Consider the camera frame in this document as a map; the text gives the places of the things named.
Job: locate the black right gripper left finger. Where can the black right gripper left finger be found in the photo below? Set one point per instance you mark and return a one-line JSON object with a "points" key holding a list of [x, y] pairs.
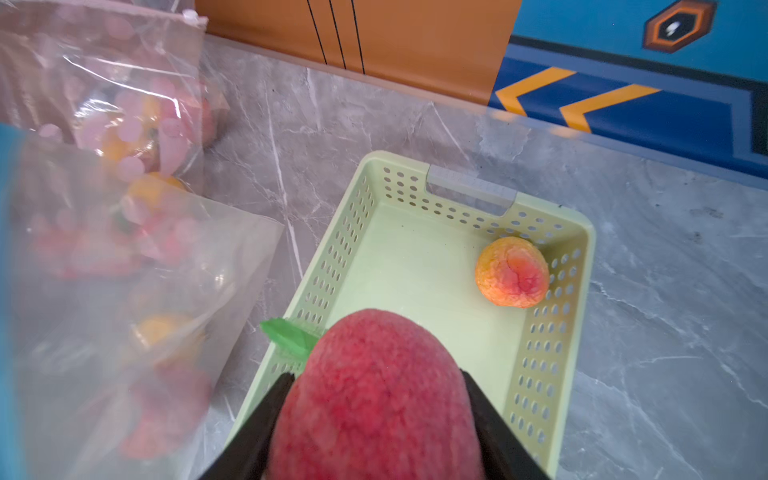
{"points": [[246, 455]]}

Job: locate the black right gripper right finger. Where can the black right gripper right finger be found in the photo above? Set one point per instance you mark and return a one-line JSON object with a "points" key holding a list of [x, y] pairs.
{"points": [[503, 455]]}

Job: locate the large pink peach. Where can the large pink peach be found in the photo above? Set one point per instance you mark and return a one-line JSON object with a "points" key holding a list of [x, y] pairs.
{"points": [[512, 272]]}

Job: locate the blue zip bag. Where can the blue zip bag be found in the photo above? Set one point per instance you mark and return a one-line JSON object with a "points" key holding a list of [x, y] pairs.
{"points": [[86, 253]]}

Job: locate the clear bag with pink dots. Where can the clear bag with pink dots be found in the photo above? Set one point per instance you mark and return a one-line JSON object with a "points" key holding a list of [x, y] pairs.
{"points": [[123, 79]]}

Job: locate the yellow peach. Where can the yellow peach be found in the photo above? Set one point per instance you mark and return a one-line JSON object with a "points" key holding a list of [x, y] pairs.
{"points": [[157, 328]]}

